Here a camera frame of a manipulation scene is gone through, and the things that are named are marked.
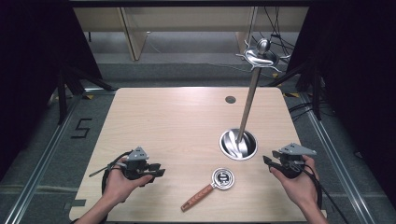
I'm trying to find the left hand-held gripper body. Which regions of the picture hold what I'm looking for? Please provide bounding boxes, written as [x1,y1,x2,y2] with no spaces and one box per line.
[123,147,153,181]

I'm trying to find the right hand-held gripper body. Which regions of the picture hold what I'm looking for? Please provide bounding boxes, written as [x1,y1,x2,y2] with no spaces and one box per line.
[271,142,318,180]

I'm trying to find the wooden-handled metal scoop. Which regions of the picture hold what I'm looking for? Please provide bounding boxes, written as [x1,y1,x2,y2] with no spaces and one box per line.
[180,167,235,213]

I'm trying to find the metal utensil stand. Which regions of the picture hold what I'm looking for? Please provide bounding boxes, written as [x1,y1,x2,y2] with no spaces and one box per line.
[219,37,292,161]

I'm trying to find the person's left hand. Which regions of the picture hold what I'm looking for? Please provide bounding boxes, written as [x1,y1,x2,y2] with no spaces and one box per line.
[103,156,154,207]

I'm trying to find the person's right hand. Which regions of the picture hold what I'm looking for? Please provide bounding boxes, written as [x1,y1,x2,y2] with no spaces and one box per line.
[269,154,320,211]

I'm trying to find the black metal stand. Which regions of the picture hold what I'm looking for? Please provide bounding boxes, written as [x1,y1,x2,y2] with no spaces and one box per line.
[56,65,118,126]
[262,59,323,121]

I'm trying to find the dark curtain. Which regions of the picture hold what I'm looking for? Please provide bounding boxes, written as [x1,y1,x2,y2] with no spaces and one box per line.
[284,0,396,200]
[0,0,104,183]

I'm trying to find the light wooden desk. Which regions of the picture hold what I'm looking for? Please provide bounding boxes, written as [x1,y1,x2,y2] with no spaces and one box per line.
[72,6,310,63]

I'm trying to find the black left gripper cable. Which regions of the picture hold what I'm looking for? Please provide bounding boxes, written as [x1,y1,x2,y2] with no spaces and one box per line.
[88,150,134,195]

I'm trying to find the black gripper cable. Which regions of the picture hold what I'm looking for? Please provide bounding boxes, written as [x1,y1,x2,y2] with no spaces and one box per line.
[292,161,350,224]
[88,150,134,195]

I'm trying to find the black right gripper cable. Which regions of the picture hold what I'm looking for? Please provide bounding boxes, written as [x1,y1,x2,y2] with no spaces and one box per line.
[292,161,350,224]

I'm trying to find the metal floor rail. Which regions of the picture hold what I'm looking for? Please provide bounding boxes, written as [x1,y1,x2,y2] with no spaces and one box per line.
[2,88,94,224]
[297,91,389,224]

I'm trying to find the hanging black cables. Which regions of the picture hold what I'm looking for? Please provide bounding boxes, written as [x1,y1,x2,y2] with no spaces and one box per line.
[250,6,296,64]

